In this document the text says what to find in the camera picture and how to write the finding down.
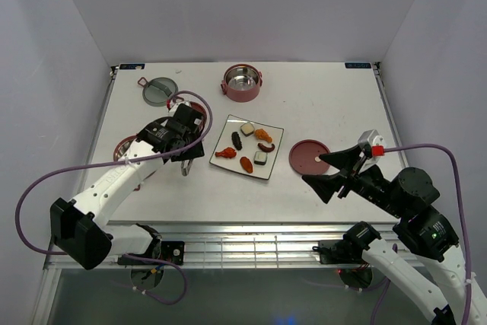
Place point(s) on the metal tongs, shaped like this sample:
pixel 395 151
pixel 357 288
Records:
pixel 186 167

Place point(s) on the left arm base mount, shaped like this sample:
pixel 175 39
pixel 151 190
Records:
pixel 163 252

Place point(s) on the pink bowl rear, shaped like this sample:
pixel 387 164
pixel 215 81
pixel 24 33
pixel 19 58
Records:
pixel 241 83

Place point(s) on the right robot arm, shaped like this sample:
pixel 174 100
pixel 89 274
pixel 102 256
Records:
pixel 452 294

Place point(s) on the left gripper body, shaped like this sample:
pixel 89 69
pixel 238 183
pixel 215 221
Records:
pixel 191 137

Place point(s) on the aluminium frame rail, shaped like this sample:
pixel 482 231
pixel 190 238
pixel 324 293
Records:
pixel 251 246

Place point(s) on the grey lunch box lid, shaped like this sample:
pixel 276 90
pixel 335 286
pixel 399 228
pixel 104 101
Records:
pixel 157 91

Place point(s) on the black sea cucumber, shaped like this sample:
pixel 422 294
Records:
pixel 236 141

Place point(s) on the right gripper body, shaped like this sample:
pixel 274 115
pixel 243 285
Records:
pixel 372 186

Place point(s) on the dark red sausage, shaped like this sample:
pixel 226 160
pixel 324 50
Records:
pixel 266 148

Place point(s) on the white square plate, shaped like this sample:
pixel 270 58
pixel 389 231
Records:
pixel 232 124

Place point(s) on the dark red lid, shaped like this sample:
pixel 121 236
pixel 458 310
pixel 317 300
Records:
pixel 304 157
pixel 201 109

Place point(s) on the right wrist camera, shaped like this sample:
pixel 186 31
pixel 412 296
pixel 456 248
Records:
pixel 367 141

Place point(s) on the dark red inner lid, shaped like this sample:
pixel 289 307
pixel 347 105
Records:
pixel 201 109

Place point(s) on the orange fried chicken piece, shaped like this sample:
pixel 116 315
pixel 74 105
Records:
pixel 263 135

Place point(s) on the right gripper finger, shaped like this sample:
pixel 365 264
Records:
pixel 325 186
pixel 345 159

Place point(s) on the pink bowl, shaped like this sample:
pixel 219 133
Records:
pixel 241 83
pixel 123 148

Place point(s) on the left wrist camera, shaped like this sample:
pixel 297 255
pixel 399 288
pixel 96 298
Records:
pixel 173 104

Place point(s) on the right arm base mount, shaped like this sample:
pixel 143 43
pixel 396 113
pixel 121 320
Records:
pixel 340 252

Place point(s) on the sushi roll yellow top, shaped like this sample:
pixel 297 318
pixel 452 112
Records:
pixel 247 129

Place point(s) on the orange fried nugget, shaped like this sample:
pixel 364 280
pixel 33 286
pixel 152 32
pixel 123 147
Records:
pixel 246 164

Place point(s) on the sushi roll white top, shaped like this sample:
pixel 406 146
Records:
pixel 260 158

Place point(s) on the dark red lid right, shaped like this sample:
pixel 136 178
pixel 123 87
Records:
pixel 304 157

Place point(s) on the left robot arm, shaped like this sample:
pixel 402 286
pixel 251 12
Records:
pixel 80 226

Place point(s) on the pink bowl front left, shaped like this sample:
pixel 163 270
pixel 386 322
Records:
pixel 123 148

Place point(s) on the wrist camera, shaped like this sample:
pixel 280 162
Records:
pixel 367 141
pixel 173 104

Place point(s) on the fried chicken drumstick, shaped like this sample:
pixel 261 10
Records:
pixel 227 153

